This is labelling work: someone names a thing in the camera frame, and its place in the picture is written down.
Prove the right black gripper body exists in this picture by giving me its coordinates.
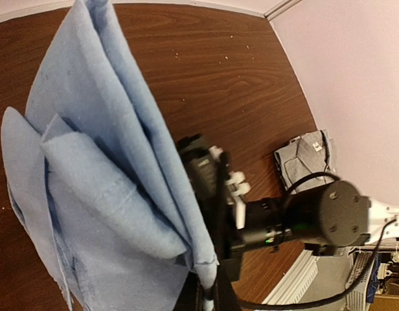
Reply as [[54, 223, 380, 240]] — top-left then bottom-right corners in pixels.
[[220, 181, 371, 282]]

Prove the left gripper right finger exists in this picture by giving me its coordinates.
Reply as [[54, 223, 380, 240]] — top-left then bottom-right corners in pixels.
[[212, 264, 242, 311]]

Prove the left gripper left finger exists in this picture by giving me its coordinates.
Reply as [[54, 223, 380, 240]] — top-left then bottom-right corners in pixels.
[[178, 275, 207, 311]]

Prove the grey shirt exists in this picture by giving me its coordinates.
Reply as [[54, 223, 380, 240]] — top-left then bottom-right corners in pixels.
[[274, 130, 337, 190]]

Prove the light blue shirt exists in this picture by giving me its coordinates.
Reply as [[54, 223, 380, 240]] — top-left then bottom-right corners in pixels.
[[1, 1, 218, 310]]

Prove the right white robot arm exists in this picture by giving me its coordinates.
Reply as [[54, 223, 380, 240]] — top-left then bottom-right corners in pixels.
[[218, 180, 399, 281]]

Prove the white ventilated electronics box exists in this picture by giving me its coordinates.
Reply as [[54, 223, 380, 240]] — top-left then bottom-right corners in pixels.
[[345, 251, 381, 311]]

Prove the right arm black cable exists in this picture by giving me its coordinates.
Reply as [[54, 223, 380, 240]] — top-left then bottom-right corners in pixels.
[[215, 152, 399, 307]]

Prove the front aluminium rail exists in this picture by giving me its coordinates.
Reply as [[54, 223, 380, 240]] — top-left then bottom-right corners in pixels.
[[262, 250, 319, 305]]

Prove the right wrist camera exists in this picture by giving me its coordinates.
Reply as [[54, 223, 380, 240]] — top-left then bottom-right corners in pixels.
[[176, 134, 252, 229]]

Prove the right aluminium corner post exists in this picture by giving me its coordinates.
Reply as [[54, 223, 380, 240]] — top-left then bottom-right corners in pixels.
[[264, 0, 301, 21]]

